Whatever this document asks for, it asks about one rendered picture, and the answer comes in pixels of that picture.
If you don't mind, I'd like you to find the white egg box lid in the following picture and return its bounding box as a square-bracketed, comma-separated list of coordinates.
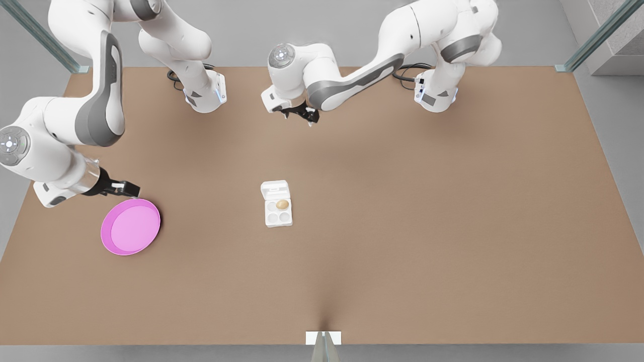
[261, 180, 291, 202]

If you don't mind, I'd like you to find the white egg box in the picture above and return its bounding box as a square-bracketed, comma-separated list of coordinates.
[265, 198, 293, 228]

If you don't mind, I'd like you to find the pink round plate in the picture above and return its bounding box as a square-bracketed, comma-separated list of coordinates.
[101, 199, 162, 256]

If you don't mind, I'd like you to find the silver frame post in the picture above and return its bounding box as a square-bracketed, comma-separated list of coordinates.
[305, 331, 342, 362]
[555, 0, 644, 73]
[0, 0, 90, 74]

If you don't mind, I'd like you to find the black cable loop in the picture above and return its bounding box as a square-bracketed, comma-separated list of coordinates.
[167, 63, 216, 92]
[392, 63, 434, 91]

